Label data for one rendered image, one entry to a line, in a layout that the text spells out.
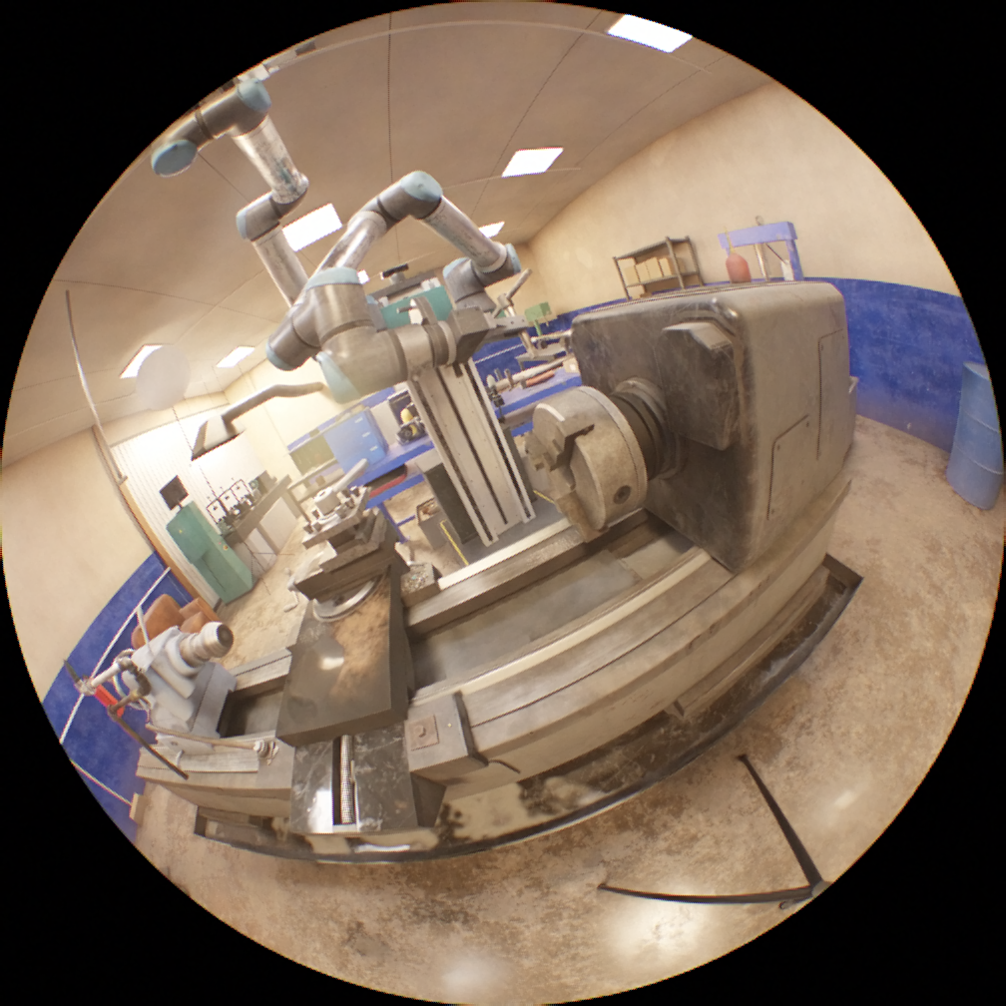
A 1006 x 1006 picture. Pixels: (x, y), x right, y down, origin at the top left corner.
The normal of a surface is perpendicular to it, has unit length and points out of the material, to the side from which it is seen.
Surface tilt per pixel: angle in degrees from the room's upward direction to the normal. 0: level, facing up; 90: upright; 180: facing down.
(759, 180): 90
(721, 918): 0
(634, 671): 0
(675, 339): 90
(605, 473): 78
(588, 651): 0
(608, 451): 64
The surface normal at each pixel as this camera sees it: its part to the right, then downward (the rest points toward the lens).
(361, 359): 0.43, 0.19
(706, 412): -0.90, 0.43
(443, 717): -0.36, -0.81
